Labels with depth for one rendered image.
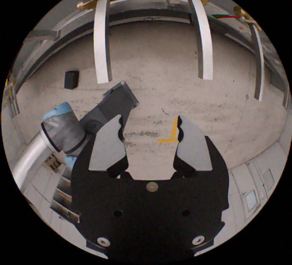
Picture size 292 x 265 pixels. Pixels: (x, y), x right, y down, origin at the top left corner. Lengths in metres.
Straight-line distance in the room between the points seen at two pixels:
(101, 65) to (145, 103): 0.92
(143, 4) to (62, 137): 0.57
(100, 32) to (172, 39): 0.91
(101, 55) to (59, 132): 0.30
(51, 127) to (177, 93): 1.08
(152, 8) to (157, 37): 0.71
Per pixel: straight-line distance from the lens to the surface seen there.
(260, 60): 0.43
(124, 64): 1.08
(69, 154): 0.47
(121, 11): 0.43
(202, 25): 0.29
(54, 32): 0.57
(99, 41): 0.27
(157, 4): 0.44
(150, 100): 1.11
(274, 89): 2.78
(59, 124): 0.41
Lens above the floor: 1.05
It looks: 61 degrees down
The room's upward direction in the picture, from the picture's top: 178 degrees counter-clockwise
